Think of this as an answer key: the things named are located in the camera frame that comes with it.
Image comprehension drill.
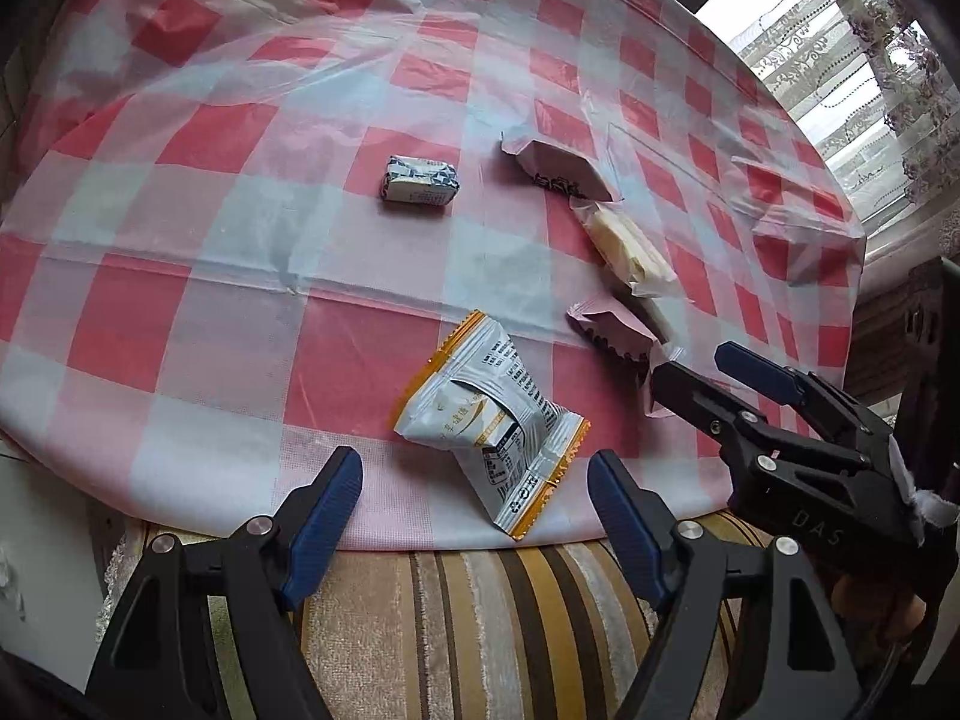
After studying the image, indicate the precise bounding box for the white lace curtain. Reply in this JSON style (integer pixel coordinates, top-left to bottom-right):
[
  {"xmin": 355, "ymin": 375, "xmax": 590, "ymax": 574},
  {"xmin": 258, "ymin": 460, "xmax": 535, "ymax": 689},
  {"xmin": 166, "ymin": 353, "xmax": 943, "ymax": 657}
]
[{"xmin": 727, "ymin": 0, "xmax": 960, "ymax": 212}]

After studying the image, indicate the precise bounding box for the red white checked tablecloth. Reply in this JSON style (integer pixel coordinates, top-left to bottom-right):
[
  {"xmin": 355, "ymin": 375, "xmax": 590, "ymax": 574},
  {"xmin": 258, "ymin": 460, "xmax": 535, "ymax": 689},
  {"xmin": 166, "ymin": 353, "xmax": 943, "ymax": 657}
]
[{"xmin": 0, "ymin": 0, "xmax": 869, "ymax": 552}]

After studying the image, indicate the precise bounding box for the clear wrapped yellow cake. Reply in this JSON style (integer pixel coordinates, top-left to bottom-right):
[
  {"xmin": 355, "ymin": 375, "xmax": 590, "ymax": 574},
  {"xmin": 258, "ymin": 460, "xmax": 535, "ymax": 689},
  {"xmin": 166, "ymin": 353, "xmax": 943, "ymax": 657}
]
[{"xmin": 570, "ymin": 199, "xmax": 680, "ymax": 298}]

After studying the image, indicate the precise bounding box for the white orange snack packet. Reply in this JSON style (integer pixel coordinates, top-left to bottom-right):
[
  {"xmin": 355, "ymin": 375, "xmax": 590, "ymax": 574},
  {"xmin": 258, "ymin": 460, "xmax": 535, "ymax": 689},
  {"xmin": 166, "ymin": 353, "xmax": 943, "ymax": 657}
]
[{"xmin": 392, "ymin": 310, "xmax": 592, "ymax": 541}]

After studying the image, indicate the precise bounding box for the pink snack packet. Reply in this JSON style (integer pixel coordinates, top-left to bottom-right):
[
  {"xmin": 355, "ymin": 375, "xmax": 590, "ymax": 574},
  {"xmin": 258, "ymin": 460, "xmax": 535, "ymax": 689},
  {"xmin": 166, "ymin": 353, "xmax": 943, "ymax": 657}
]
[
  {"xmin": 501, "ymin": 131, "xmax": 625, "ymax": 203},
  {"xmin": 566, "ymin": 298, "xmax": 685, "ymax": 417}
]

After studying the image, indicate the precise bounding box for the blue white patterned snack packet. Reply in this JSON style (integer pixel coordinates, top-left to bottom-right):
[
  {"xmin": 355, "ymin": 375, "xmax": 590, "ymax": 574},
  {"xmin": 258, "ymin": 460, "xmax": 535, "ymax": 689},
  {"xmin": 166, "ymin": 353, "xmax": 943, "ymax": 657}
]
[{"xmin": 377, "ymin": 155, "xmax": 460, "ymax": 208}]

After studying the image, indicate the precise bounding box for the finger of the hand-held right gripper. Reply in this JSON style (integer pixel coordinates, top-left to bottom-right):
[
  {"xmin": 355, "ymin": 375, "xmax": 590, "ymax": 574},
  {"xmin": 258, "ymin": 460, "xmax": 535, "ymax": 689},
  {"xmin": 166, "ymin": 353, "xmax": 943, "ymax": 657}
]
[
  {"xmin": 649, "ymin": 360, "xmax": 880, "ymax": 496},
  {"xmin": 715, "ymin": 340, "xmax": 899, "ymax": 467}
]

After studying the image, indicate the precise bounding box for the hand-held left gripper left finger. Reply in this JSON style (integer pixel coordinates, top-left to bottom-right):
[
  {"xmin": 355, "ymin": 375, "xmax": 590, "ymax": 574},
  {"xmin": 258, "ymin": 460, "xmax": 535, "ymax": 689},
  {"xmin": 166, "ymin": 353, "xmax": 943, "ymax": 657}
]
[{"xmin": 84, "ymin": 445, "xmax": 365, "ymax": 720}]

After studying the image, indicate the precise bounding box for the striped brown cushion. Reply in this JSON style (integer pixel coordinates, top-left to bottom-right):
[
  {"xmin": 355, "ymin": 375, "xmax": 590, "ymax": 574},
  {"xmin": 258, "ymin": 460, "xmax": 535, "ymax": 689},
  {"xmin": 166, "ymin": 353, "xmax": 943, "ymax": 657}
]
[{"xmin": 101, "ymin": 510, "xmax": 758, "ymax": 720}]

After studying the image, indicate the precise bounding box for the dark wooden furniture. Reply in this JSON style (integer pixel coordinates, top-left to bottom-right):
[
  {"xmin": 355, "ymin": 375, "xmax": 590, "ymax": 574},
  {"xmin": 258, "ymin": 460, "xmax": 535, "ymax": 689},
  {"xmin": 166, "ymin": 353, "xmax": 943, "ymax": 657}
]
[{"xmin": 851, "ymin": 255, "xmax": 960, "ymax": 422}]

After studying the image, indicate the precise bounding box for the person's right hand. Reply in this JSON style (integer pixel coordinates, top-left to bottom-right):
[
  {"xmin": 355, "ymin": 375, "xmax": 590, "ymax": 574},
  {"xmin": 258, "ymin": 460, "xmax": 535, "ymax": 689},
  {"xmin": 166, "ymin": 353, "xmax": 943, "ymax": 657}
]
[{"xmin": 832, "ymin": 570, "xmax": 928, "ymax": 646}]

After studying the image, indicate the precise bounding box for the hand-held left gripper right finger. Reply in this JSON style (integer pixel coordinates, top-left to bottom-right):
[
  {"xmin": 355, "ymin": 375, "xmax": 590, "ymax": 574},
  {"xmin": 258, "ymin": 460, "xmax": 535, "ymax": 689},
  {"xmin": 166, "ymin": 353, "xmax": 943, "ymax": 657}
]
[{"xmin": 586, "ymin": 450, "xmax": 865, "ymax": 720}]

